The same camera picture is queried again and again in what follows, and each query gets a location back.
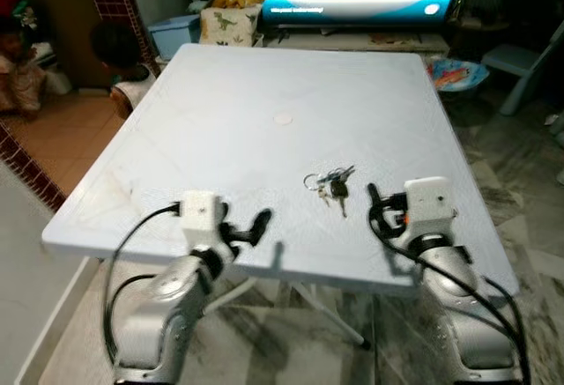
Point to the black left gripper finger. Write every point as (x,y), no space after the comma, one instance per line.
(262,225)

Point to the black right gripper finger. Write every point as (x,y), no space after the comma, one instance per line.
(375,198)

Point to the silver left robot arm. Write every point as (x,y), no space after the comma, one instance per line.
(167,314)

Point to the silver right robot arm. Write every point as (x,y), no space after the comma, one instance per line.
(449,288)

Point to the white plastic folding table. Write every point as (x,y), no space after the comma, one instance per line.
(220,138)

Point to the colourful round kids seat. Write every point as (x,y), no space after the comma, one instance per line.
(458,75)

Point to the light blue plastic chair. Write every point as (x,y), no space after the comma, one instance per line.
(520,59)

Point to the dinosaur print cloth bag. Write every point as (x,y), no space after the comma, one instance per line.
(229,25)

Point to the light blue plastic bin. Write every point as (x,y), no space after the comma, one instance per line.
(174,34)

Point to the child with dark hair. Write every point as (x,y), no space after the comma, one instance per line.
(115,46)

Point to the child in patterned clothes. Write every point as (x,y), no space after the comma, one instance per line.
(19,72)

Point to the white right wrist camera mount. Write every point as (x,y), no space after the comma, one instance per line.
(430,204)

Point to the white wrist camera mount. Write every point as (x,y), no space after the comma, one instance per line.
(201,216)
(430,204)

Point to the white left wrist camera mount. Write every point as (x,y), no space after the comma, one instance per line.
(201,216)

